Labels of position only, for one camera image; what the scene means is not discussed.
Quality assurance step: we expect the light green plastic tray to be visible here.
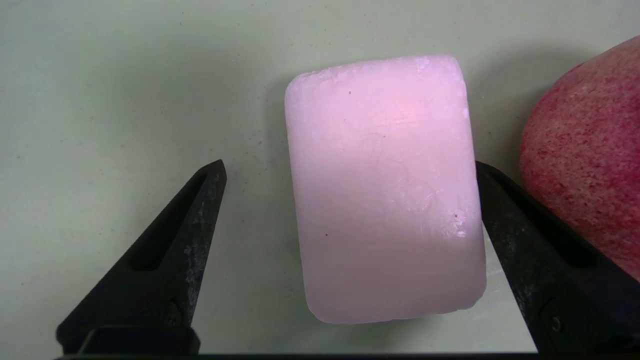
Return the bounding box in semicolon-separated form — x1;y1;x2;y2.
0;0;640;356

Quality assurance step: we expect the red peach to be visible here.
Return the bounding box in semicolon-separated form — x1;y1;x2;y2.
518;36;640;282

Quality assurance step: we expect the white soap bar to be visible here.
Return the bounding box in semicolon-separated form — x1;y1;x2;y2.
284;54;487;325

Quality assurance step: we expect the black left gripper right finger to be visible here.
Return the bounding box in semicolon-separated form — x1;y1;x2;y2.
475;161;640;355

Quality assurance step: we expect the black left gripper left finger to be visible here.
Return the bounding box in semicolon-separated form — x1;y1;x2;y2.
56;160;227;356

